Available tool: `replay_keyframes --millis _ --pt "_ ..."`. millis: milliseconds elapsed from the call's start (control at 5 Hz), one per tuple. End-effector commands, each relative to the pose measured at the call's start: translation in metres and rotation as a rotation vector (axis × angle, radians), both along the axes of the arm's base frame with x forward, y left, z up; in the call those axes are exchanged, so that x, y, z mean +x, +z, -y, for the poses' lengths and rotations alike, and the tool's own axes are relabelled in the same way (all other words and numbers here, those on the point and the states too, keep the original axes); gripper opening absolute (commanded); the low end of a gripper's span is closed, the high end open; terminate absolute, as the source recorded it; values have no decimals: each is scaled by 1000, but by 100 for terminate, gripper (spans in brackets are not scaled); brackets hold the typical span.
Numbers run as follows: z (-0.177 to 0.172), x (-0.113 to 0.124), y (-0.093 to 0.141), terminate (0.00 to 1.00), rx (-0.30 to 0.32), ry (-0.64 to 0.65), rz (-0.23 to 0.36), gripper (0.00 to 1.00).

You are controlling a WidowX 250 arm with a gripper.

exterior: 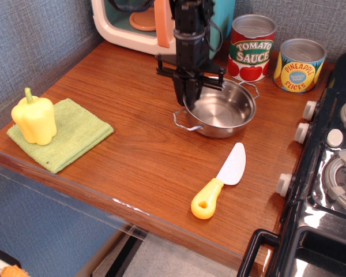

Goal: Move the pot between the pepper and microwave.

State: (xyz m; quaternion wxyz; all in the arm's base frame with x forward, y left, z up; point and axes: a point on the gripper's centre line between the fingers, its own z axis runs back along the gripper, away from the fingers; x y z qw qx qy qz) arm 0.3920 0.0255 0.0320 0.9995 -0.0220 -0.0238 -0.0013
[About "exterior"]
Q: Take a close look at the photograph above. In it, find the toy microwave teal and cream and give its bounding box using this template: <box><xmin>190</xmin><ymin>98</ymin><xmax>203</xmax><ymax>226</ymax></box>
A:
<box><xmin>91</xmin><ymin>1</ymin><xmax>235</xmax><ymax>59</ymax></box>

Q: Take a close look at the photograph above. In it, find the grey stove knob lower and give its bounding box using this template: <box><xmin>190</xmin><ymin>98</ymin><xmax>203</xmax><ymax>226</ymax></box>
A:
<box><xmin>276</xmin><ymin>173</ymin><xmax>292</xmax><ymax>197</ymax></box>

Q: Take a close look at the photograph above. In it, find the tomato sauce can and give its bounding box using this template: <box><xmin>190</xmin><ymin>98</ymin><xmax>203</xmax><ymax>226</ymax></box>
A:
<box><xmin>227</xmin><ymin>14</ymin><xmax>277</xmax><ymax>82</ymax></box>

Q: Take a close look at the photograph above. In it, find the grey stove knob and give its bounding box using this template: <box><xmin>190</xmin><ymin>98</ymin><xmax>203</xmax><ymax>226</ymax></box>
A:
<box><xmin>302</xmin><ymin>101</ymin><xmax>318</xmax><ymax>121</ymax></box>
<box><xmin>294</xmin><ymin>123</ymin><xmax>310</xmax><ymax>144</ymax></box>
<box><xmin>276</xmin><ymin>173</ymin><xmax>292</xmax><ymax>197</ymax></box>

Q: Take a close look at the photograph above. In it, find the orange microwave turntable plate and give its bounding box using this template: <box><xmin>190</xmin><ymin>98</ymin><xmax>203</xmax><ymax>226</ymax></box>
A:
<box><xmin>129</xmin><ymin>8</ymin><xmax>156</xmax><ymax>32</ymax></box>

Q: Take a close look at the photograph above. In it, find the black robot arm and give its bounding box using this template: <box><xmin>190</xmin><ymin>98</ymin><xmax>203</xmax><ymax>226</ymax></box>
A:
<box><xmin>155</xmin><ymin>1</ymin><xmax>226</xmax><ymax>106</ymax></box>

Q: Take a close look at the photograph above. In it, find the grey stove knob upper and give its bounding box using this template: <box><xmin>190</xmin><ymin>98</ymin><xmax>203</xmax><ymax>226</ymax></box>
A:
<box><xmin>302</xmin><ymin>101</ymin><xmax>318</xmax><ymax>121</ymax></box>

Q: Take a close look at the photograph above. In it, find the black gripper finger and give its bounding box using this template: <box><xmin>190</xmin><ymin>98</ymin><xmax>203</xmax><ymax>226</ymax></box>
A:
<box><xmin>172</xmin><ymin>73</ymin><xmax>187</xmax><ymax>106</ymax></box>
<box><xmin>185</xmin><ymin>78</ymin><xmax>203</xmax><ymax>108</ymax></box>

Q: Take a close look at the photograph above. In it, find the toy knife yellow handle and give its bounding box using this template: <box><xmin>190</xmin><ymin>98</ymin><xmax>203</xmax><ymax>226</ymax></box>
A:
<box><xmin>191</xmin><ymin>143</ymin><xmax>246</xmax><ymax>220</ymax></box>

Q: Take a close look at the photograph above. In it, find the grey stove knob middle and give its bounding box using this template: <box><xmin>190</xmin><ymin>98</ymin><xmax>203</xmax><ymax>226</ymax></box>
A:
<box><xmin>294</xmin><ymin>123</ymin><xmax>310</xmax><ymax>144</ymax></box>

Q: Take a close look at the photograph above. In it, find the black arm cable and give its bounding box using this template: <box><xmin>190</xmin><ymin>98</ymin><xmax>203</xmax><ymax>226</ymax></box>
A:
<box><xmin>206</xmin><ymin>21</ymin><xmax>223</xmax><ymax>54</ymax></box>

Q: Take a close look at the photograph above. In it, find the black toy stove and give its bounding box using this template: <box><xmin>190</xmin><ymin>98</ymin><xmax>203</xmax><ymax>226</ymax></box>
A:
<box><xmin>238</xmin><ymin>53</ymin><xmax>346</xmax><ymax>276</ymax></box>

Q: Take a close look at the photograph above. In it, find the small stainless steel pot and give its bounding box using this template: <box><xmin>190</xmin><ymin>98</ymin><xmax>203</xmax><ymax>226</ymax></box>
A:
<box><xmin>173</xmin><ymin>78</ymin><xmax>260</xmax><ymax>139</ymax></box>

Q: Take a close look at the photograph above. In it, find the green folded cloth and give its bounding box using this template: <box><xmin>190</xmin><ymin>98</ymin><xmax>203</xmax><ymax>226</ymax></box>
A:
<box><xmin>7</xmin><ymin>99</ymin><xmax>114</xmax><ymax>174</ymax></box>

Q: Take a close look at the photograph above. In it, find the yellow toy bell pepper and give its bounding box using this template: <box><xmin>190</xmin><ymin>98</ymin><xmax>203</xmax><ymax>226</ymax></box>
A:
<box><xmin>11</xmin><ymin>87</ymin><xmax>57</xmax><ymax>145</ymax></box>

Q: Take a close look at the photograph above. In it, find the orange object at corner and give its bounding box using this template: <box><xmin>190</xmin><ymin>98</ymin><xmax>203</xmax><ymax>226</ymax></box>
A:
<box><xmin>0</xmin><ymin>265</ymin><xmax>29</xmax><ymax>277</ymax></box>

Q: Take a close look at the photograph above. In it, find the pineapple slices can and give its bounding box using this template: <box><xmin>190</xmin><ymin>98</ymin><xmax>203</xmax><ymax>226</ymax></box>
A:
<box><xmin>273</xmin><ymin>38</ymin><xmax>327</xmax><ymax>93</ymax></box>

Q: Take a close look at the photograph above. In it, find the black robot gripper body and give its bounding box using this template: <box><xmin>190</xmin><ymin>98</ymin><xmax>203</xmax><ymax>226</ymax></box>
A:
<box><xmin>155</xmin><ymin>28</ymin><xmax>225</xmax><ymax>90</ymax></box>

